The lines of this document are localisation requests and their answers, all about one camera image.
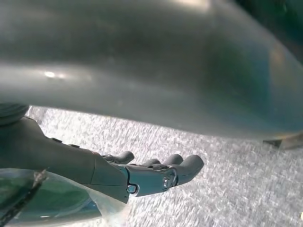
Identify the clear plastic cover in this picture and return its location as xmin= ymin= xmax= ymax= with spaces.
xmin=0 ymin=168 xmax=131 ymax=227

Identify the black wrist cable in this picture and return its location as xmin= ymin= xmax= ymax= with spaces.
xmin=0 ymin=170 xmax=48 ymax=221

